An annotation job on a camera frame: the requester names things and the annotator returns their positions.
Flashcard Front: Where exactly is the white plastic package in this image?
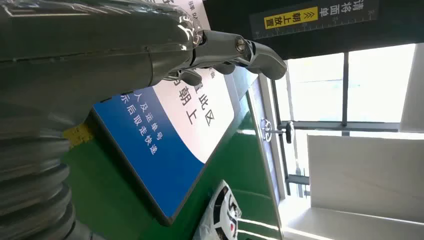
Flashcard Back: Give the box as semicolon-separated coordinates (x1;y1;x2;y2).
193;179;243;240

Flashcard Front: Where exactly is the yellow foam patch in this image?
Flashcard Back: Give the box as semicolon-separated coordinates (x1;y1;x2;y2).
62;123;96;149

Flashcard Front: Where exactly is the blue and white sign panel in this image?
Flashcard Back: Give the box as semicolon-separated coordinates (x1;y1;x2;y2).
91;0;242;228

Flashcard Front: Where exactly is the yellow warning label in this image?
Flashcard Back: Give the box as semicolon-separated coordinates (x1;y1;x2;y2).
263;6;319;30

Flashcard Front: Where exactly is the black knob with bolt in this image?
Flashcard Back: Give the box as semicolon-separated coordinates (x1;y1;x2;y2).
259;118;296;145

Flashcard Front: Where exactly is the black overhead scanner housing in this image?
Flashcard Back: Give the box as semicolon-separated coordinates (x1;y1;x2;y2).
202;0;424;61

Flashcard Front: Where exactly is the white ledge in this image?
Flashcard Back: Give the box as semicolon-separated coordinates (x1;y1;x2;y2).
280;206;424;240

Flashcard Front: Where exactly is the white pillar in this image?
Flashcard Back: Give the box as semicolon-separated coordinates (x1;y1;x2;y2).
399;43;424;134

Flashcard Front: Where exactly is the dark window frame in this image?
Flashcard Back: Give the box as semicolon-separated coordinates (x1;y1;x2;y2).
269;51;402;197

